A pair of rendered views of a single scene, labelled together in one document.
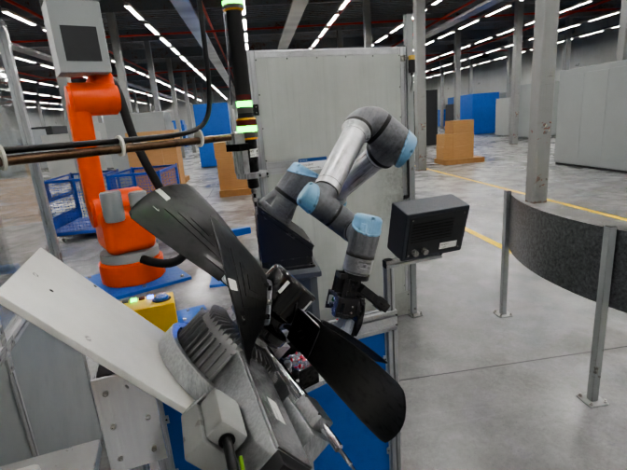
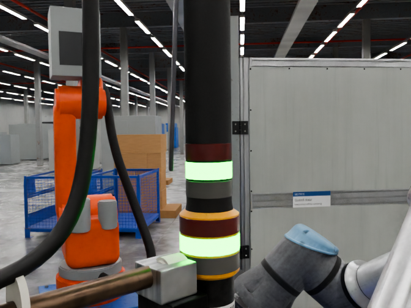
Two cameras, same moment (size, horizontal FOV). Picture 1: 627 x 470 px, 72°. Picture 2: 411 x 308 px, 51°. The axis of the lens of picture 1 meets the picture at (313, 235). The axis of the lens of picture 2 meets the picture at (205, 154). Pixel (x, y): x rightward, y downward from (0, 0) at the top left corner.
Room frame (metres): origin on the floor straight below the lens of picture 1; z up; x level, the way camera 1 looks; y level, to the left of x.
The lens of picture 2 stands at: (0.66, 0.07, 1.63)
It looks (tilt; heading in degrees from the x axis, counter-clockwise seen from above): 3 degrees down; 11
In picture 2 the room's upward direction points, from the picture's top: 1 degrees counter-clockwise
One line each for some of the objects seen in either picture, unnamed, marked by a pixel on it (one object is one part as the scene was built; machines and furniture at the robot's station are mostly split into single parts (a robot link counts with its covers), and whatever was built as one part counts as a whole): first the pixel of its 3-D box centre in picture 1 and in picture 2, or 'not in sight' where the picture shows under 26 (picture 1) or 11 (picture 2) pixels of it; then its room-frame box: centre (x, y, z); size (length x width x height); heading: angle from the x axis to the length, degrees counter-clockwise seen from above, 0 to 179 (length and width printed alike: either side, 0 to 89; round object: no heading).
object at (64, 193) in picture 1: (86, 203); (66, 200); (7.27, 3.81, 0.49); 1.27 x 0.88 x 0.98; 7
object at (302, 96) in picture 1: (339, 186); (344, 231); (2.97, -0.20, 1.10); 1.21 x 0.06 x 2.20; 109
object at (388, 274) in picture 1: (388, 284); not in sight; (1.47, -0.26, 0.96); 0.03 x 0.03 x 0.20; 19
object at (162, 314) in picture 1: (148, 317); not in sight; (1.21, 0.52, 1.02); 0.16 x 0.10 x 0.11; 109
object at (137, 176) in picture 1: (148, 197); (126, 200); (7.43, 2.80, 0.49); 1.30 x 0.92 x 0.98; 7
